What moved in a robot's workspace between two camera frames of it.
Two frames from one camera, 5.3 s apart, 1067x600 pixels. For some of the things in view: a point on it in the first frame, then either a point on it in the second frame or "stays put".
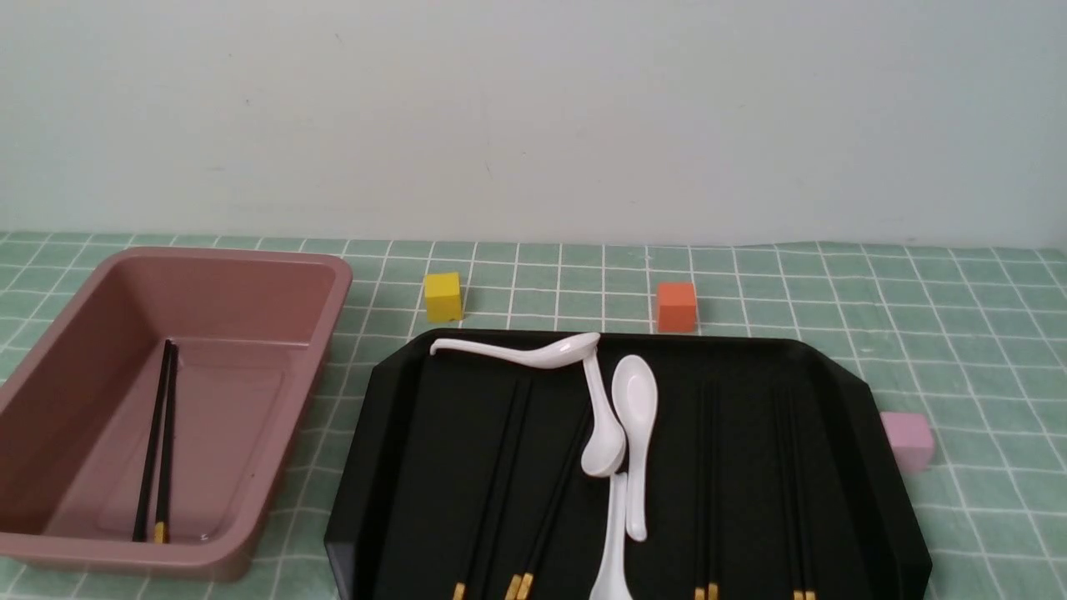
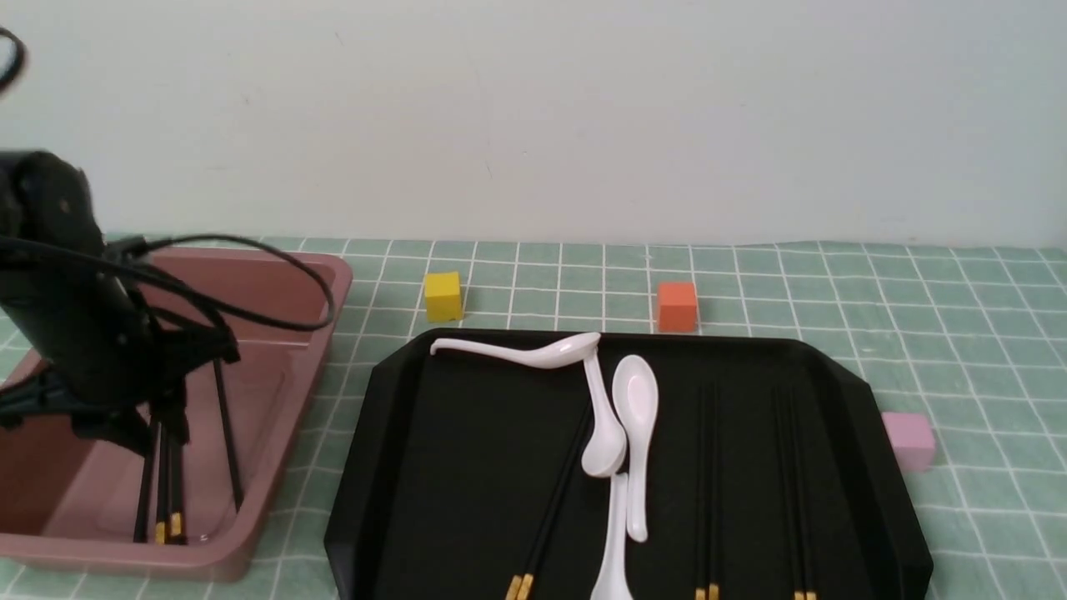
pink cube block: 911,438 stays put
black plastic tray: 771,477 stays put
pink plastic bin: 256,329 stays put
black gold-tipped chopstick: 460,586 → 175,485
